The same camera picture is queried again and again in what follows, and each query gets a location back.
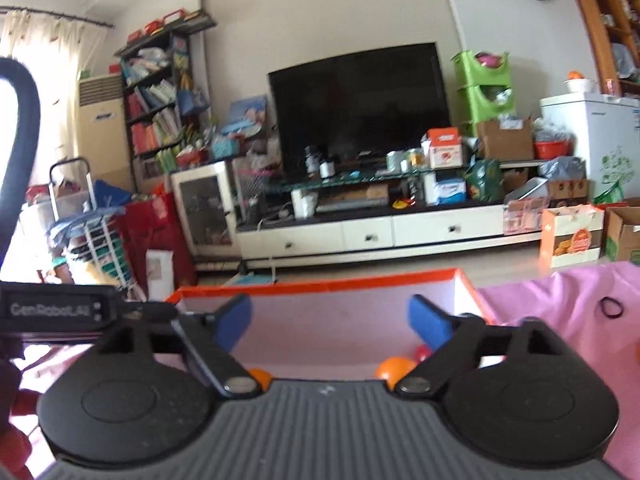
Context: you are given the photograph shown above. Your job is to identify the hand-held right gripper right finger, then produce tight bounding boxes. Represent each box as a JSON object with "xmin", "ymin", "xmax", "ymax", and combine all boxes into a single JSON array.
[{"xmin": 394, "ymin": 294, "xmax": 570, "ymax": 401}]

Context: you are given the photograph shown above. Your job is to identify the white television stand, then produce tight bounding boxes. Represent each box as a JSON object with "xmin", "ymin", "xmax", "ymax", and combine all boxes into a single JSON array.
[{"xmin": 234, "ymin": 159, "xmax": 552, "ymax": 269}]

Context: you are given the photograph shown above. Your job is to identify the orange paper box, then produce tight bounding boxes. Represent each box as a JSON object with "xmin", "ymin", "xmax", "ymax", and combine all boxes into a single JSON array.
[{"xmin": 162, "ymin": 268, "xmax": 502, "ymax": 397}]

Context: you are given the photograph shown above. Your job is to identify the red and white carton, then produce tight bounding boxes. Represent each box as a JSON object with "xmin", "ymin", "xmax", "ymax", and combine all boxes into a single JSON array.
[{"xmin": 426, "ymin": 128, "xmax": 464, "ymax": 169}]

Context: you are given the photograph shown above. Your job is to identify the green-print cardboard box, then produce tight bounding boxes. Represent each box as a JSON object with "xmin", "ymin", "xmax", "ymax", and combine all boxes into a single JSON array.
[{"xmin": 604, "ymin": 202, "xmax": 640, "ymax": 267}]

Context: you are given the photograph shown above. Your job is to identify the white glass-door cabinet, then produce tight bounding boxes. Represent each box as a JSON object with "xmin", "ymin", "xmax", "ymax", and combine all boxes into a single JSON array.
[{"xmin": 169, "ymin": 159, "xmax": 242, "ymax": 259}]

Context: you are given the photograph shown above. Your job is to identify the red plastic basin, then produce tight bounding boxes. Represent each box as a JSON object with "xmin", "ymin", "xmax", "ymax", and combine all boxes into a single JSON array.
[{"xmin": 533, "ymin": 140, "xmax": 572, "ymax": 160}]

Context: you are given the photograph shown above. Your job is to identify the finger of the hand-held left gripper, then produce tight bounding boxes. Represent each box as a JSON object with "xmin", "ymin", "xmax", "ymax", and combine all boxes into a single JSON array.
[{"xmin": 119, "ymin": 300, "xmax": 180, "ymax": 323}]

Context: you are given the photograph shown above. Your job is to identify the wooden shelf unit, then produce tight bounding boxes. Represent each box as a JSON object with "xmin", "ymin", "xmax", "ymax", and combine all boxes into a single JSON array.
[{"xmin": 572, "ymin": 0, "xmax": 640, "ymax": 99}]

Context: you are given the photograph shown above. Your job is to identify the green bag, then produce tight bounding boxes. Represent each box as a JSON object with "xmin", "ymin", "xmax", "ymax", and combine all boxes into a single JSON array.
[{"xmin": 464, "ymin": 158, "xmax": 504, "ymax": 204}]

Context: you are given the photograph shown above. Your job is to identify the black cable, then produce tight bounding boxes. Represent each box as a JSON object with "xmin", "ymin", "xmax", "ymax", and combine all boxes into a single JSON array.
[{"xmin": 0, "ymin": 57, "xmax": 44, "ymax": 263}]

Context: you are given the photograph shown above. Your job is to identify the black flat television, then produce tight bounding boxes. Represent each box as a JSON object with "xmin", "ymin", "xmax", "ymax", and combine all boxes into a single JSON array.
[{"xmin": 267, "ymin": 42, "xmax": 452, "ymax": 179}]

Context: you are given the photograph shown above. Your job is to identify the pink flower-print tablecloth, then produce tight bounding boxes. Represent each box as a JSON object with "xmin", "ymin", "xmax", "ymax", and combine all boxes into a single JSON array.
[{"xmin": 474, "ymin": 259, "xmax": 640, "ymax": 480}]

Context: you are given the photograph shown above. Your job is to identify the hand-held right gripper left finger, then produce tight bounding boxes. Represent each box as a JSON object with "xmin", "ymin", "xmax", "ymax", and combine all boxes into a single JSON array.
[{"xmin": 93, "ymin": 293, "xmax": 266, "ymax": 399}]

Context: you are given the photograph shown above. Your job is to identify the framed photo picture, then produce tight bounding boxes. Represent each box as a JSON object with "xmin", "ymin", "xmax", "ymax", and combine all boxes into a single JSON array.
[{"xmin": 227, "ymin": 94, "xmax": 269, "ymax": 137}]

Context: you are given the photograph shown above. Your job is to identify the brown cardboard box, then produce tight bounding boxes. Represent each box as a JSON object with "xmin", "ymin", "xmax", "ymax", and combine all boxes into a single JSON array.
[{"xmin": 477, "ymin": 117, "xmax": 536, "ymax": 162}]

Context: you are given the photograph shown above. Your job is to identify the standing air conditioner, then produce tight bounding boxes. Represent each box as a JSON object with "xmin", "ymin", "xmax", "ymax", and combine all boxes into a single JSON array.
[{"xmin": 75, "ymin": 72, "xmax": 132, "ymax": 192}]

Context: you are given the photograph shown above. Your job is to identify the blue hanging bag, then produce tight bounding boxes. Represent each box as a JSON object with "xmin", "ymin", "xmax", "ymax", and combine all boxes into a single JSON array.
[{"xmin": 177, "ymin": 87, "xmax": 209, "ymax": 117}]

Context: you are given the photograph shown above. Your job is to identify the metal trolley cart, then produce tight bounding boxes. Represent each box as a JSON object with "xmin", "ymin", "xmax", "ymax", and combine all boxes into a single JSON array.
[{"xmin": 48, "ymin": 157, "xmax": 137, "ymax": 291}]

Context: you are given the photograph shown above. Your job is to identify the beige curtain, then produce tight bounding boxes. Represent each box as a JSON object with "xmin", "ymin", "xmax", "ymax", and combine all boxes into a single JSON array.
[{"xmin": 0, "ymin": 7, "xmax": 109, "ymax": 201}]

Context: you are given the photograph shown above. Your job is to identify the large orange fruit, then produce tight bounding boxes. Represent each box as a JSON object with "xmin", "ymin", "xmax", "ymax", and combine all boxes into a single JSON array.
[{"xmin": 375, "ymin": 356, "xmax": 419, "ymax": 382}]

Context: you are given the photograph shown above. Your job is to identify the dark bookshelf with books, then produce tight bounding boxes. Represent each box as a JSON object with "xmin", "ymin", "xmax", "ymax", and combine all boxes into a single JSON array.
[{"xmin": 113, "ymin": 9, "xmax": 218, "ymax": 194}]

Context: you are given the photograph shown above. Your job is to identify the red shopping bag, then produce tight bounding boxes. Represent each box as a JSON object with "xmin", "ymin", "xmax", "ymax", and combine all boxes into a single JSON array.
[{"xmin": 122, "ymin": 191, "xmax": 199, "ymax": 289}]

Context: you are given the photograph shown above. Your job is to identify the white chest freezer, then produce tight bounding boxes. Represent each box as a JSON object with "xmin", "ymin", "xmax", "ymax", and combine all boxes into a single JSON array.
[{"xmin": 539, "ymin": 92, "xmax": 640, "ymax": 204}]

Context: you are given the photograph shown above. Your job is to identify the dark glass bottles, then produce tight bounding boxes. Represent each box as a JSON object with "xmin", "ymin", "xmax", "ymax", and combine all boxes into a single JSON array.
[{"xmin": 305, "ymin": 145, "xmax": 337, "ymax": 180}]

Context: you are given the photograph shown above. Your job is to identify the green stacking bins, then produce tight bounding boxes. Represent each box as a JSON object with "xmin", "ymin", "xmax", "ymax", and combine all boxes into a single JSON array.
[{"xmin": 452, "ymin": 50, "xmax": 517, "ymax": 124}]

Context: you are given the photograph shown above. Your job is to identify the blue and white box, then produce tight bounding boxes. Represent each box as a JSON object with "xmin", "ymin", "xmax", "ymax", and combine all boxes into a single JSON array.
[{"xmin": 434, "ymin": 178, "xmax": 469, "ymax": 206}]

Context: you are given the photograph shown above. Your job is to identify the white paper bag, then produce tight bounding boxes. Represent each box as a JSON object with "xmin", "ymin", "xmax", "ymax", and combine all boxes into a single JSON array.
[{"xmin": 145, "ymin": 248, "xmax": 175, "ymax": 302}]

